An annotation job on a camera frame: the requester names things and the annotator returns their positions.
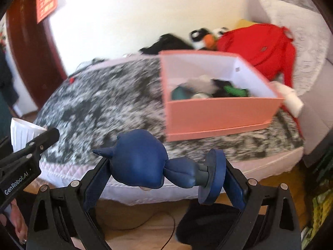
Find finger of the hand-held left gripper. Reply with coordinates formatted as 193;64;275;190
26;127;61;157

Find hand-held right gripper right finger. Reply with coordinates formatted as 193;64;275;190
220;159;302;250

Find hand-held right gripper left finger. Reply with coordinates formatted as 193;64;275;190
26;157;115;250

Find white plastic bottle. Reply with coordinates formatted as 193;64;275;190
10;118;48;153

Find blue figurine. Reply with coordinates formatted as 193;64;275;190
92;129;227;206

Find pink cardboard box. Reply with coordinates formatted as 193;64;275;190
159;50;285;142

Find green striped item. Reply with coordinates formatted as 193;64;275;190
224;85;249;98

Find black gloves with white mark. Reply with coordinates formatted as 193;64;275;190
211;79;235;98

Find teal case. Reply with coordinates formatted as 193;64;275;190
171;85;194;100

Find person's left hand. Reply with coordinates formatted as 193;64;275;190
8;200;29;245

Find dark hanging coat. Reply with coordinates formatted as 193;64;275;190
0;49;20;105

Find dark wooden door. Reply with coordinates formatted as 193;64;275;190
6;0;68;115

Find green yellow bag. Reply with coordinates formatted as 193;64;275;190
302;193;328;243

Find white roll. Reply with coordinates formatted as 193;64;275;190
272;81;304;117

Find grey upholstered sofa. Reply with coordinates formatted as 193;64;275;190
297;57;333;167

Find red backpack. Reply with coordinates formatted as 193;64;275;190
216;23;303;136

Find penguin plush toy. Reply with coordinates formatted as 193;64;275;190
189;27;229;50

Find black cloth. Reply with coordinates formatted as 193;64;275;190
140;33;194;56

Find white lace pillow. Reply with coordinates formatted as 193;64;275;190
257;0;328;97

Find yellow pillow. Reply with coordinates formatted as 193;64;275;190
235;19;254;29

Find thin black floor cable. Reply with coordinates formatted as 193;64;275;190
156;211;176;250

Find bundle of cables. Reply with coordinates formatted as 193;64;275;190
78;57;107;69

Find red wall poster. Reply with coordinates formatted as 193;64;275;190
36;0;58;24

